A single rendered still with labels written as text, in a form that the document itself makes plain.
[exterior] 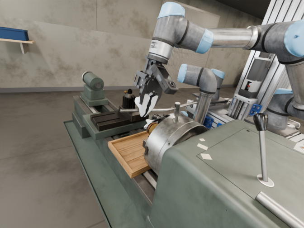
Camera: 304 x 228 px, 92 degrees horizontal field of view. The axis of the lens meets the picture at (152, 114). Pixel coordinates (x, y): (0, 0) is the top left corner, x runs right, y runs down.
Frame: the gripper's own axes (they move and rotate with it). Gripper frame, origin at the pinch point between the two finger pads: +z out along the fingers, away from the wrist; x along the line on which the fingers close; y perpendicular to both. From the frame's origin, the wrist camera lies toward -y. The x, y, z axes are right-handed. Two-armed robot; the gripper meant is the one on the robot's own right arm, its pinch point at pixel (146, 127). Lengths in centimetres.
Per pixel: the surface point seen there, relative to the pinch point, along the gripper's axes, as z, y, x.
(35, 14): 24, 399, 65
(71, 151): 23, 131, -108
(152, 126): -0.6, -4.2, 3.0
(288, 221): 14, -61, 18
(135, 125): -11.9, 29.4, -17.3
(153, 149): 11.7, -20.7, 3.7
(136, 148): 0.3, 6.9, -19.8
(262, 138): 3, -50, 26
